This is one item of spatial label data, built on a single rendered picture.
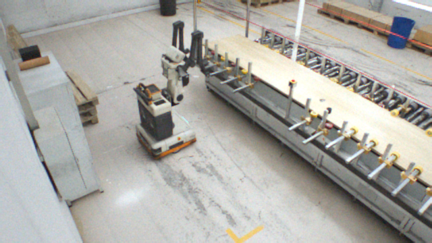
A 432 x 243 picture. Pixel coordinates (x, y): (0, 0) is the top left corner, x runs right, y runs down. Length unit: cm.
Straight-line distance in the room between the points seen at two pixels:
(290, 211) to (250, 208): 46
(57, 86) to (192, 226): 200
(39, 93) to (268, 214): 269
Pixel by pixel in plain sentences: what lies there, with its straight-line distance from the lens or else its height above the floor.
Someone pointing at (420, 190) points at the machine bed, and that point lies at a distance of 351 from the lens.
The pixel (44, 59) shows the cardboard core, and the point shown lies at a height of 161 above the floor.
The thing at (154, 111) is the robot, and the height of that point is 78.
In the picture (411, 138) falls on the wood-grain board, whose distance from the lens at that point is 385.
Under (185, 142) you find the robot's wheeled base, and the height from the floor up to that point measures 14.
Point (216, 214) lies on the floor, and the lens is 364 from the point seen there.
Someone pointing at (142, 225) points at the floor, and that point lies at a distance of 363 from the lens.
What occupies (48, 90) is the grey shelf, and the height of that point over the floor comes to 153.
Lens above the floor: 294
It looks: 37 degrees down
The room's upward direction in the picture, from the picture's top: 1 degrees clockwise
